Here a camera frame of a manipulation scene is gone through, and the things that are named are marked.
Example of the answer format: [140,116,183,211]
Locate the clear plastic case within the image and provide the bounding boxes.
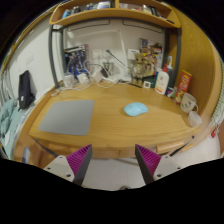
[63,73,76,88]

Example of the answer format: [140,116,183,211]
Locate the white mug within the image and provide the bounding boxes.
[180,92,199,115]

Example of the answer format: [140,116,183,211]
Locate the wooden shelf unit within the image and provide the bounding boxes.
[48,0,182,29]

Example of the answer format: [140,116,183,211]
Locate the robot model kit box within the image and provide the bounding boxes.
[63,44,89,79]

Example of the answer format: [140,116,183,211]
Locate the red chips canister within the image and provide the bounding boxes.
[174,69,193,105]

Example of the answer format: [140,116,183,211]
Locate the grey mouse pad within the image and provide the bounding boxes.
[38,99,96,137]

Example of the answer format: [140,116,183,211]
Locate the brown tree figure toy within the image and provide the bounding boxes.
[130,52,148,86]

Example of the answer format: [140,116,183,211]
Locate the clear plastic cup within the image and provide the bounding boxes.
[187,110,203,128]

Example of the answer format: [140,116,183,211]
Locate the black backpack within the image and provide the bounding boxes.
[17,70,36,111]

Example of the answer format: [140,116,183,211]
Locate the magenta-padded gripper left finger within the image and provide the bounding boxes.
[43,143,94,187]

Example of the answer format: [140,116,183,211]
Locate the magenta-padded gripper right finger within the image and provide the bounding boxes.
[134,143,183,185]

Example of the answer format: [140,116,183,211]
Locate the small red blue package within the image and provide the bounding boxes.
[165,86,178,99]

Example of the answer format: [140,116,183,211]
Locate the teal bedding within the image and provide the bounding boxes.
[0,98,26,158]

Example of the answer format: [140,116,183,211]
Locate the metal pen cup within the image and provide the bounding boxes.
[101,61,114,76]

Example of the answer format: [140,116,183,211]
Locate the colourful figure boxes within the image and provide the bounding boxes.
[139,38,164,73]

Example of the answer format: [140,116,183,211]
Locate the white cable tangle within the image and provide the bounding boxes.
[83,59,118,89]

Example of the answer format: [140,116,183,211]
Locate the white charger block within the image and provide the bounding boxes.
[91,68,104,83]

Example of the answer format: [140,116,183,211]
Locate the light blue computer mouse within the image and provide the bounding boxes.
[123,101,149,118]

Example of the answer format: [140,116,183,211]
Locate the white pump lotion bottle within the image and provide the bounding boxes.
[154,63,170,96]

